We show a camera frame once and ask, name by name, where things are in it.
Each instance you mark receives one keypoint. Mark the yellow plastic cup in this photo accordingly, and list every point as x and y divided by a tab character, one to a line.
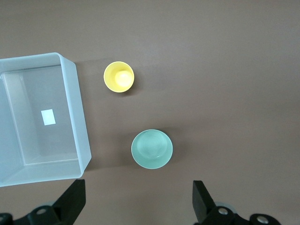
111	77

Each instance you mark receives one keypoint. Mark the mint green bowl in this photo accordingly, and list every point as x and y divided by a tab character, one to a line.
151	150

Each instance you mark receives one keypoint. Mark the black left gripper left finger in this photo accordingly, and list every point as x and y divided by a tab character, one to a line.
70	201

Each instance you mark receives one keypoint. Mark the translucent plastic bin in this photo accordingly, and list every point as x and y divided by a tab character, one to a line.
72	98

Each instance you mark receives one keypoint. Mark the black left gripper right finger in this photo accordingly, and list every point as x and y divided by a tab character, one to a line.
202	201

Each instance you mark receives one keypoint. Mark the white label sticker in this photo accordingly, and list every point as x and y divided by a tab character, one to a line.
48	117

